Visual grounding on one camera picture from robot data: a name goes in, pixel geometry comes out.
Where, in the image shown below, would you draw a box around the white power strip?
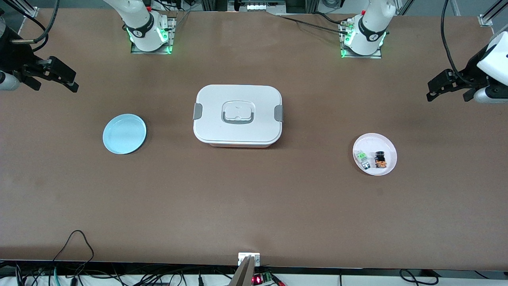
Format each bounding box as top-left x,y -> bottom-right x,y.
246,2 -> 286,12

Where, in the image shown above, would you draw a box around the green push button switch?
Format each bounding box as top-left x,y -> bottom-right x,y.
354,150 -> 371,170

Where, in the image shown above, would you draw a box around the black looped cable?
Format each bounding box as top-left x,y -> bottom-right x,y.
52,230 -> 96,278

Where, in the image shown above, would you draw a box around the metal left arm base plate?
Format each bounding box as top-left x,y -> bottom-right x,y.
339,20 -> 382,59

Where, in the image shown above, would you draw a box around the circuit board with red light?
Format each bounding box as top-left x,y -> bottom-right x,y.
252,271 -> 275,285

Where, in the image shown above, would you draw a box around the grey brown camera post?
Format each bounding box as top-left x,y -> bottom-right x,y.
228,255 -> 256,286

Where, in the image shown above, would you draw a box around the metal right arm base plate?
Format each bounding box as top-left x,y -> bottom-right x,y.
131,15 -> 177,55

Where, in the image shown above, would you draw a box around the white lunch box grey clips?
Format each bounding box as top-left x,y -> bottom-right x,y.
193,84 -> 284,148

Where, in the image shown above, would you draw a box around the black cable across table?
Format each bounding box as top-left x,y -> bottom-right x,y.
274,12 -> 352,35

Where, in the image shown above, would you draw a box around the small metal bracket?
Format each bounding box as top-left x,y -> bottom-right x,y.
238,253 -> 260,267

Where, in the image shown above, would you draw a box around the aluminium frame profile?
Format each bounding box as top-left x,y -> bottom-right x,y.
478,0 -> 508,27
16,0 -> 39,17

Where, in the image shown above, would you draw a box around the light blue round plate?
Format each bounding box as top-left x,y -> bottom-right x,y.
102,114 -> 147,155

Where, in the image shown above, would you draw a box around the black coiled cable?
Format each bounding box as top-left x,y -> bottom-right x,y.
399,269 -> 439,286

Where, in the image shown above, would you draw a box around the pale pink round plate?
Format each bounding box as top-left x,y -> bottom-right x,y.
352,133 -> 398,176

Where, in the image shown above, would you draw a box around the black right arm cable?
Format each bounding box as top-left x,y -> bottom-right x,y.
0,0 -> 60,54

